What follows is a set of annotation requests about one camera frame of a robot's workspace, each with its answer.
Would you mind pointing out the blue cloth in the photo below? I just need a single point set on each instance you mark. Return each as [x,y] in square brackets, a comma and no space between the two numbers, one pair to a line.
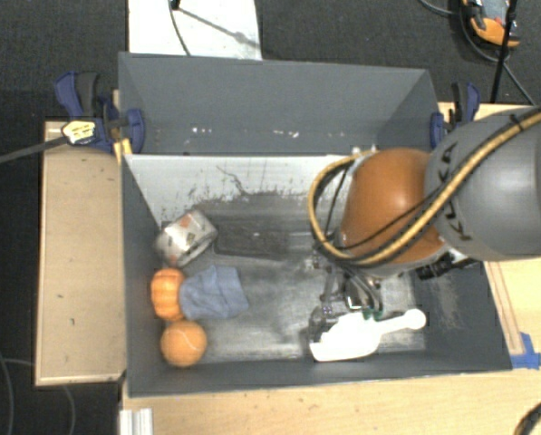
[213,293]

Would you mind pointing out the white plastic scoop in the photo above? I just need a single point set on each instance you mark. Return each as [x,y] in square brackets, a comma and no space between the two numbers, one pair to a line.
[354,340]

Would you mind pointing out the orange ball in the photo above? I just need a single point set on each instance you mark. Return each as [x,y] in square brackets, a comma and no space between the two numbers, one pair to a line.
[183,343]

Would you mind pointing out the pale wood board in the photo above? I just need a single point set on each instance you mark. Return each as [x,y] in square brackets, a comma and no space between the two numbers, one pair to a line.
[82,265]

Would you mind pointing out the orange toy pumpkin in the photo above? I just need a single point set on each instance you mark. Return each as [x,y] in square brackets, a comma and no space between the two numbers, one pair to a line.
[166,293]

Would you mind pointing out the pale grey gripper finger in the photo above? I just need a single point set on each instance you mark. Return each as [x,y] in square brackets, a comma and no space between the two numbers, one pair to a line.
[319,323]

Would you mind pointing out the grey metal bin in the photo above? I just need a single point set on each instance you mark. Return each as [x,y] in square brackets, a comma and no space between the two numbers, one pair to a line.
[270,107]

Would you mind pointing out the silver printed cup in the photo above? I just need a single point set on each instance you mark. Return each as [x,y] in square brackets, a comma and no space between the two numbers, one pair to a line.
[185,238]

